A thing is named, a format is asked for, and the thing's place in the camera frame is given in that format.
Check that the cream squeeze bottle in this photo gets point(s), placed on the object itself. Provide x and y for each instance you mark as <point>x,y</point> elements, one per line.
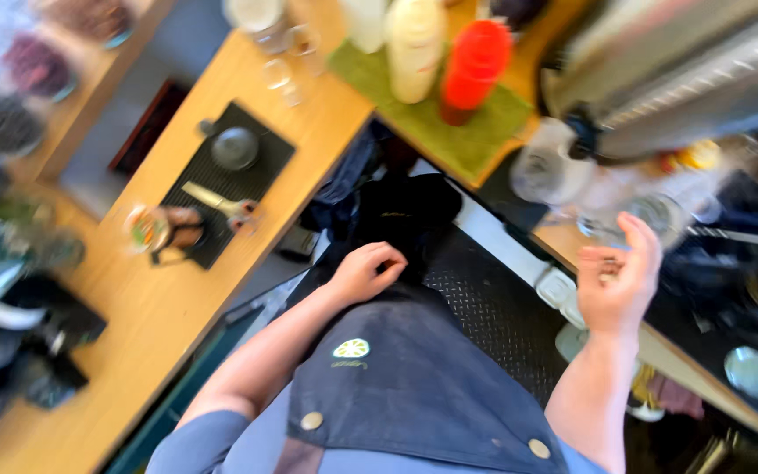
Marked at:
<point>414,49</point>

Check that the silver metal appliance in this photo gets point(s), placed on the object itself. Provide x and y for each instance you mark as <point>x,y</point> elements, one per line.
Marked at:
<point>688,72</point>

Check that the clear glass jar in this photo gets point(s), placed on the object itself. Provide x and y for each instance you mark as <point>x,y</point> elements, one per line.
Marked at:
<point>257,18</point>

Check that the black trousers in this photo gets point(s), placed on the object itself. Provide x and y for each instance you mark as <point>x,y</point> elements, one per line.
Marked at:
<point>412,210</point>

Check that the brown round item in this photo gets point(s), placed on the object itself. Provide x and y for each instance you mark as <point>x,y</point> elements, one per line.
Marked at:
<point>185,227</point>

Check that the person's right hand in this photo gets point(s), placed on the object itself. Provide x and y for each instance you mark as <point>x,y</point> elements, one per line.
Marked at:
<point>619,299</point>

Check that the white shoe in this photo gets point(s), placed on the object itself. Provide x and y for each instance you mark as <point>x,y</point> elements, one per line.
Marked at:
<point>560,293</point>

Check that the person's left hand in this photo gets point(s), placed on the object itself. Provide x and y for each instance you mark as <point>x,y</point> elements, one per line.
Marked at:
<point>359,276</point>

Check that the dark sink area with tools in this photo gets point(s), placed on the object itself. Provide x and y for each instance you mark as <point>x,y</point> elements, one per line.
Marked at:
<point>734,276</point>

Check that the silver bar tool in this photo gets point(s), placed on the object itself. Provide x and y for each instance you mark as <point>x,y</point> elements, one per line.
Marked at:
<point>211,199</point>

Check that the person's left fingers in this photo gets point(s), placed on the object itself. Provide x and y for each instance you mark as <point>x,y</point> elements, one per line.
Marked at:
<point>385,258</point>

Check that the black round bowl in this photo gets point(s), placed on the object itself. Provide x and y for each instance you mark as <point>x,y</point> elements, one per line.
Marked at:
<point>235,147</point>

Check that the heap of dark bar items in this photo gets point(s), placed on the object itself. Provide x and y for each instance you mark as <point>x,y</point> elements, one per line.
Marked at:
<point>17,309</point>

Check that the clear drinking glass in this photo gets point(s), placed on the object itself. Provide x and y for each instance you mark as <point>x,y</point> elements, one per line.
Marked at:
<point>658,214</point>

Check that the small clear glass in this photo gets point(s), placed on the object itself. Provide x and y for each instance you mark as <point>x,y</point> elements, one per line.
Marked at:
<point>279,77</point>
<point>305,45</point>

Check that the red squeeze bottle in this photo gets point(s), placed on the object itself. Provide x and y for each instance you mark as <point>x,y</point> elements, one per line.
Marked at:
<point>472,69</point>

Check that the person's right fingers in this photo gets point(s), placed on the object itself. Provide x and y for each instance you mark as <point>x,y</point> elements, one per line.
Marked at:
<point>642,240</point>

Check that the navy blue apron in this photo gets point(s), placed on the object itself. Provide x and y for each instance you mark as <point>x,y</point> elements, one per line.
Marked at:
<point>418,388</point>

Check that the white bottle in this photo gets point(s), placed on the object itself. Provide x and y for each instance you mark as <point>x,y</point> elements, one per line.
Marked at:
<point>364,23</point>

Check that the black ribbed bar mat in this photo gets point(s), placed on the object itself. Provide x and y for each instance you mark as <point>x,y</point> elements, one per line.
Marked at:
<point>234,178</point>

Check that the shelf with bowls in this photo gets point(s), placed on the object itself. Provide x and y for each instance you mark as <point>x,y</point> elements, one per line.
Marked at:
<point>30,72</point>

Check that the glass with colourful garnish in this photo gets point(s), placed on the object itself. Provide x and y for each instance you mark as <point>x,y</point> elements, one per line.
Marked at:
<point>145,228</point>

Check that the black studded floor mat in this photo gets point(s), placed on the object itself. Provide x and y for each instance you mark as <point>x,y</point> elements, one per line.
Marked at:
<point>491,309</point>

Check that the green cloth mat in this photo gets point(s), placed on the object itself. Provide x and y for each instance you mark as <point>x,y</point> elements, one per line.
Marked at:
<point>451,141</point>

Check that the blue shirt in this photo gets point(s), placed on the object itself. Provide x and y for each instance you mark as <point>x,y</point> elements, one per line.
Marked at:
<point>221,447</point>

